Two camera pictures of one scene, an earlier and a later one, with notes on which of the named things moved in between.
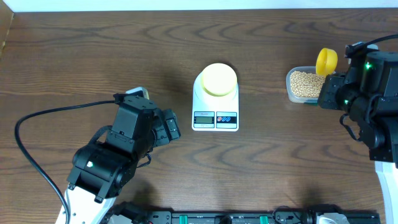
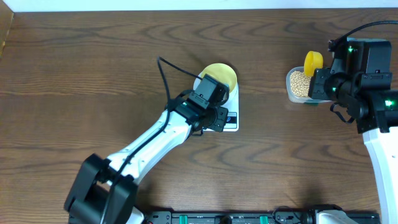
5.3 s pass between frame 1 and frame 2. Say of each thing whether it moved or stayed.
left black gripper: moved
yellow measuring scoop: moved
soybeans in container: stayed
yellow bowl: stayed
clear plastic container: stayed
